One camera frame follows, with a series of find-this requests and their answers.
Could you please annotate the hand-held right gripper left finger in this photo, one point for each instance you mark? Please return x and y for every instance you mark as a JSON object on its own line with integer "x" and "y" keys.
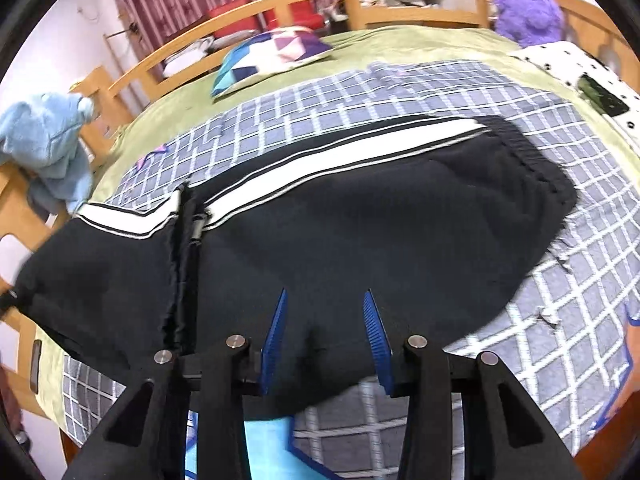
{"x": 272, "y": 350}

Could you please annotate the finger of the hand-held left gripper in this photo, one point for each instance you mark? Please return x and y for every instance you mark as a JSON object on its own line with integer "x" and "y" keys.
{"x": 7, "y": 301}

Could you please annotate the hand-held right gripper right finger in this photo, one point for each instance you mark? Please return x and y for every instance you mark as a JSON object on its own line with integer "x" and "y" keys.
{"x": 377, "y": 350}

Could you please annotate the black pants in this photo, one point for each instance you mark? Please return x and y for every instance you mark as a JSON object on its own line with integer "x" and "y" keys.
{"x": 400, "y": 220}

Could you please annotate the black phone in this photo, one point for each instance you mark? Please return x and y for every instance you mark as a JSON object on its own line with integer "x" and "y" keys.
{"x": 36, "y": 365}

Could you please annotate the light blue plush blanket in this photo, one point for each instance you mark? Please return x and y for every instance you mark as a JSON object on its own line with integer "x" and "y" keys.
{"x": 45, "y": 135}

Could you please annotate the grey checked blanket blue stars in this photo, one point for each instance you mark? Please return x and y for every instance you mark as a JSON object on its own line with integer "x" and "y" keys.
{"x": 575, "y": 285}

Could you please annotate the geometric pattern pillow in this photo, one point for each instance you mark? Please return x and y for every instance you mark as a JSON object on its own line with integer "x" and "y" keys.
{"x": 270, "y": 55}

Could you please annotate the green bed sheet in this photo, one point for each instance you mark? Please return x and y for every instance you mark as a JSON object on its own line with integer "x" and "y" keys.
{"x": 425, "y": 42}

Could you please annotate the red chair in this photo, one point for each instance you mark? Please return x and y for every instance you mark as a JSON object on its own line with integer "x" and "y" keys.
{"x": 290, "y": 0}
{"x": 230, "y": 15}

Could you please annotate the dark phone with green case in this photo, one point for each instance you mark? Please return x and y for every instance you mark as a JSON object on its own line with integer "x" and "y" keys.
{"x": 602, "y": 95}

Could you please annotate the white flower print pillow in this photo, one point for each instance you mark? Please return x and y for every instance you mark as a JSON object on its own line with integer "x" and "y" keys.
{"x": 555, "y": 57}

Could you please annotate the purple plush toy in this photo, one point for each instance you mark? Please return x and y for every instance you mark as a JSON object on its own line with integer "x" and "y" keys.
{"x": 530, "y": 10}

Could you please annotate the wooden bed frame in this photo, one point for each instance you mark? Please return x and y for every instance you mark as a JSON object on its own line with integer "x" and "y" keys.
{"x": 352, "y": 10}

